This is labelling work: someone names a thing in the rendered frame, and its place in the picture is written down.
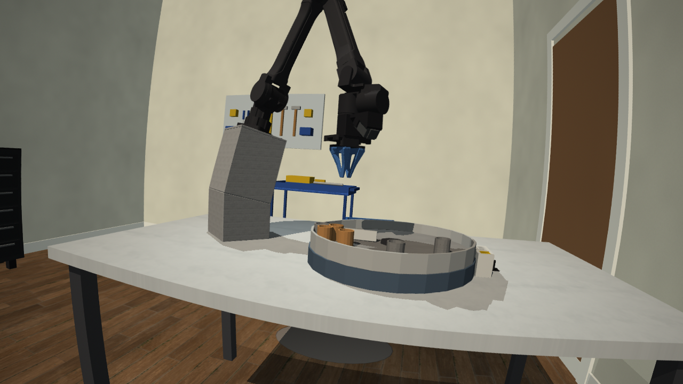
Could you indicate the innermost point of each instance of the bronze bushing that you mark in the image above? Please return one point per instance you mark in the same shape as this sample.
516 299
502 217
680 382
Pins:
325 231
335 230
346 236

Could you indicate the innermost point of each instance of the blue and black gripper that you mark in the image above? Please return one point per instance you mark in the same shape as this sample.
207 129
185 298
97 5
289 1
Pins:
347 146

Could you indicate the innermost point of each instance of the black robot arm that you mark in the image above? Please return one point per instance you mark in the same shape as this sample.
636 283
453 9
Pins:
372 102

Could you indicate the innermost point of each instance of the grey metal ring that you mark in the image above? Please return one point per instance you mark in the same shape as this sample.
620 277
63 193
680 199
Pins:
442 245
319 223
394 245

